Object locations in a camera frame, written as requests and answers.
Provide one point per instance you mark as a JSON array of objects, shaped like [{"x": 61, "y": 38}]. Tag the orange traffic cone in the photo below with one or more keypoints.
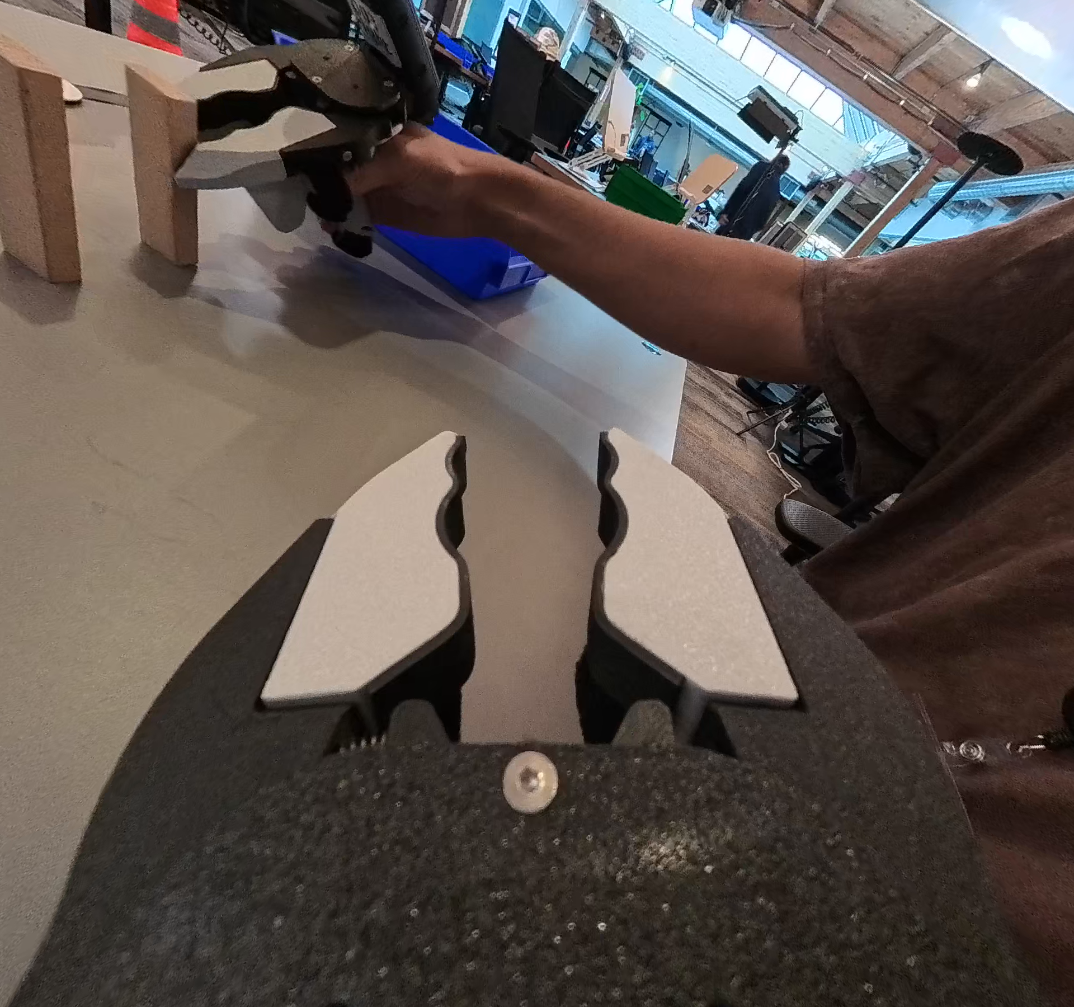
[{"x": 155, "y": 8}]

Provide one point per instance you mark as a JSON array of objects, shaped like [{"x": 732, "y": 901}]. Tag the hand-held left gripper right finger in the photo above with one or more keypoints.
[{"x": 692, "y": 596}]

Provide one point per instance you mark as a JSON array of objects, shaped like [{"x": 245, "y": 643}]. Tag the natural wooden plank block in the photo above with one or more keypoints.
[
  {"x": 159, "y": 176},
  {"x": 38, "y": 168}
]

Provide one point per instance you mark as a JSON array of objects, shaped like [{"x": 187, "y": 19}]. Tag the blue plastic bin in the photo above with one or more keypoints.
[{"x": 470, "y": 264}]

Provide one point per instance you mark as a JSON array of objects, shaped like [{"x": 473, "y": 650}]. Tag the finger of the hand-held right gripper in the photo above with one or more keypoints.
[
  {"x": 235, "y": 75},
  {"x": 243, "y": 159}
]

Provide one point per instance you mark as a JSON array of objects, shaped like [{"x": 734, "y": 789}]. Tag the green plastic bin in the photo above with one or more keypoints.
[{"x": 642, "y": 197}]

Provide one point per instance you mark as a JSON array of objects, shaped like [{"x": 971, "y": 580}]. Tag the black floor lamp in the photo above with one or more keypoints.
[{"x": 990, "y": 153}]

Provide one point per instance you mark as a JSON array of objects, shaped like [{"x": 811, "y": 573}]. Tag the black computer monitor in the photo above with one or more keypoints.
[{"x": 529, "y": 92}]

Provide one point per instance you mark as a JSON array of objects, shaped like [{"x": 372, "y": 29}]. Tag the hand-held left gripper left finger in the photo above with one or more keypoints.
[{"x": 369, "y": 596}]

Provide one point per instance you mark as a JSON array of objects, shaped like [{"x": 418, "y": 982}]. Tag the person's right forearm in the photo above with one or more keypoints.
[{"x": 654, "y": 277}]

